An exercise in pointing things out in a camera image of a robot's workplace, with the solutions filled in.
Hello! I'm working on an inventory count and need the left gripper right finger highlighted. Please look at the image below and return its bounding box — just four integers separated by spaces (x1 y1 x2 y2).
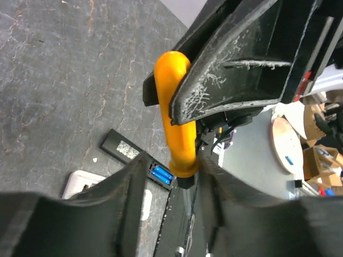
198 156 342 256

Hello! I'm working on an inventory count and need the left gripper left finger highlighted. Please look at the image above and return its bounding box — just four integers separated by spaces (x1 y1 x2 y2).
1 161 146 256

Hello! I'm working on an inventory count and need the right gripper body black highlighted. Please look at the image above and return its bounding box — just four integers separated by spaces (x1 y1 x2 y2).
281 1 342 104

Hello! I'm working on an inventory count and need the slim white remote control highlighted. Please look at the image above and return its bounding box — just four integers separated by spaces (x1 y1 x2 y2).
62 170 105 199

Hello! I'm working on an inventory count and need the orange handled screwdriver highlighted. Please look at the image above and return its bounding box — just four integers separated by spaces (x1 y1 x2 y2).
154 51 198 179

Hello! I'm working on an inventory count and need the black remote control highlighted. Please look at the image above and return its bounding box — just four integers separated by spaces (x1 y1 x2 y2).
99 129 176 192

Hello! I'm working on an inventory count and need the blue battery left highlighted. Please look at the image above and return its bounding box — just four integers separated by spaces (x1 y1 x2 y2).
153 166 174 180

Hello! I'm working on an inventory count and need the blue battery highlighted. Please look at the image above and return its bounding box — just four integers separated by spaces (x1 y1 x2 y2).
153 166 174 180
151 171 171 185

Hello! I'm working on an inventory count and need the blue battery right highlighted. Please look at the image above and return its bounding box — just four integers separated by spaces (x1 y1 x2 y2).
151 171 171 185

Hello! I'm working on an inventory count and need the round white table outside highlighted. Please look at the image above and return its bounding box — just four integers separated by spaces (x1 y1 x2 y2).
271 117 303 175

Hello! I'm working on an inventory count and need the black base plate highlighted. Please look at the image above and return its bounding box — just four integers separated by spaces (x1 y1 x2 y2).
154 176 215 257

